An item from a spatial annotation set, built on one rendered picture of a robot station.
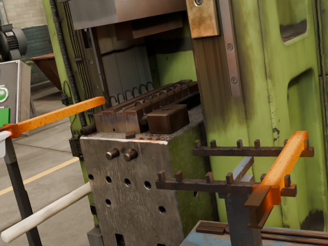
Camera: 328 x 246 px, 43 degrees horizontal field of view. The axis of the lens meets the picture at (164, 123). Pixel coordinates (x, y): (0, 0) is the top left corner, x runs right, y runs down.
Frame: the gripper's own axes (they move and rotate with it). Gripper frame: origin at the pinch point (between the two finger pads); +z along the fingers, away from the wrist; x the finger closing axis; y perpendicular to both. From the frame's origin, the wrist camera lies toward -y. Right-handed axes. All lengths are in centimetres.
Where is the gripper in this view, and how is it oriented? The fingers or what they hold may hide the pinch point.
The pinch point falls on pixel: (3, 131)
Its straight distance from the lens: 112.5
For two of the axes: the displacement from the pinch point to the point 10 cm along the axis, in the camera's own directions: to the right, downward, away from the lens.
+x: 8.0, 0.2, -6.0
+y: 1.7, 9.5, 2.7
